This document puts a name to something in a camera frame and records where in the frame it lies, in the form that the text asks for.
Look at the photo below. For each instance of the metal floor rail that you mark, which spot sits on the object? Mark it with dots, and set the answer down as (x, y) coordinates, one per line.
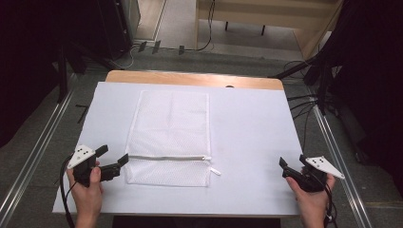
(339, 164)
(34, 148)

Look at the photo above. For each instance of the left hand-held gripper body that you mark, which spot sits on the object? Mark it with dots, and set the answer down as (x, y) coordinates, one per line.
(83, 164)

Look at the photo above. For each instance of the person's right hand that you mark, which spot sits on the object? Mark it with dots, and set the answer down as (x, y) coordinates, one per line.
(312, 199)

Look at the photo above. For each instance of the white table mat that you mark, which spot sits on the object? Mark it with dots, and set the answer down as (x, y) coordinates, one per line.
(253, 142)

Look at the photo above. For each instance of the black cabinet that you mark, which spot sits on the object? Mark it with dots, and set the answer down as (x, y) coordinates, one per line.
(117, 25)

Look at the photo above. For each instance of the wooden bench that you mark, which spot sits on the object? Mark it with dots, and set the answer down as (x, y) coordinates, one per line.
(269, 19)

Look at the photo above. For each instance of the person's left hand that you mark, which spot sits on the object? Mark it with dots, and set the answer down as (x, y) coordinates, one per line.
(86, 193)

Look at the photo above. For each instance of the wooden table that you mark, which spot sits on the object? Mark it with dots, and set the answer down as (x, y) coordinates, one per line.
(190, 78)

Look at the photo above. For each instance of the black stand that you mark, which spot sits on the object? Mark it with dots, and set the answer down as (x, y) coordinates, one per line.
(63, 72)
(321, 76)

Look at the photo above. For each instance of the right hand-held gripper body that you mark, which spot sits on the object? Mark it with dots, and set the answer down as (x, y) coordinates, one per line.
(315, 175)

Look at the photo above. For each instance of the white mesh laundry bag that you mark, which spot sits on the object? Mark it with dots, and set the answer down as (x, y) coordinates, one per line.
(169, 136)

